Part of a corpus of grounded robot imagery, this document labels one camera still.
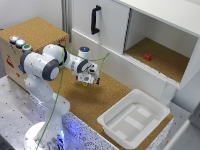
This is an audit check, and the white sliding door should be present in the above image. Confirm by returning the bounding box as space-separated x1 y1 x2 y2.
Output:
72 0 131 56

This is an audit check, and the blue button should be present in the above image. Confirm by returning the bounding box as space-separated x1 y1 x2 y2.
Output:
15 38 27 48

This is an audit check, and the pink block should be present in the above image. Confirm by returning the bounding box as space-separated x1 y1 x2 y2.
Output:
143 53 152 62

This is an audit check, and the white plastic box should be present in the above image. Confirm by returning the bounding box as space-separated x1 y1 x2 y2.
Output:
96 88 171 150

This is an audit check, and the white cabinet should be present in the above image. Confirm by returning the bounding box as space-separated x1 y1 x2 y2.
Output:
70 0 200 107

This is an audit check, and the green button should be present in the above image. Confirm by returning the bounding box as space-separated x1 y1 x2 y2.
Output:
21 43 33 53

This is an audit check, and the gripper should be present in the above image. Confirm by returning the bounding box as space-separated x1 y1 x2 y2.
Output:
76 61 101 85

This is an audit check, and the red button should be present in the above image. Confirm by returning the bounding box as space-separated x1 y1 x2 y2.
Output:
9 35 19 45

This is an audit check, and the black door handle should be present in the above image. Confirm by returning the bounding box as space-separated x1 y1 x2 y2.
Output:
90 4 102 36

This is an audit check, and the green cable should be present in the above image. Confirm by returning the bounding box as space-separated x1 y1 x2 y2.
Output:
34 47 111 150

